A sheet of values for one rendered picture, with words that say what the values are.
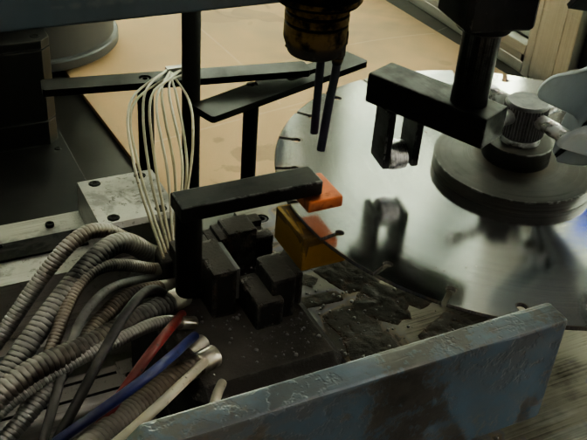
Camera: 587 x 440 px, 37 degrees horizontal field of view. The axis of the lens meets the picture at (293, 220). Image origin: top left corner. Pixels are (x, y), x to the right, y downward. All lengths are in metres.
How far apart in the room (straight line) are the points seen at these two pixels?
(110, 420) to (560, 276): 0.27
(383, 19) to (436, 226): 0.89
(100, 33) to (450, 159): 0.70
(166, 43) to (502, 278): 0.84
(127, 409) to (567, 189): 0.31
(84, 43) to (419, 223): 0.72
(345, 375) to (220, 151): 0.66
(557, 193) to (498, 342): 0.21
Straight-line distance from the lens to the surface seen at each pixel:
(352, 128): 0.66
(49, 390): 0.51
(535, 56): 1.29
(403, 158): 0.58
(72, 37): 1.18
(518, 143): 0.61
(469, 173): 0.60
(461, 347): 0.40
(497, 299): 0.51
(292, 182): 0.53
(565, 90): 0.57
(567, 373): 0.63
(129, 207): 0.67
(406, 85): 0.55
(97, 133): 1.06
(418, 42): 1.35
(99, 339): 0.52
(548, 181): 0.61
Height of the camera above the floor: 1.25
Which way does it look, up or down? 34 degrees down
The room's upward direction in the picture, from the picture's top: 5 degrees clockwise
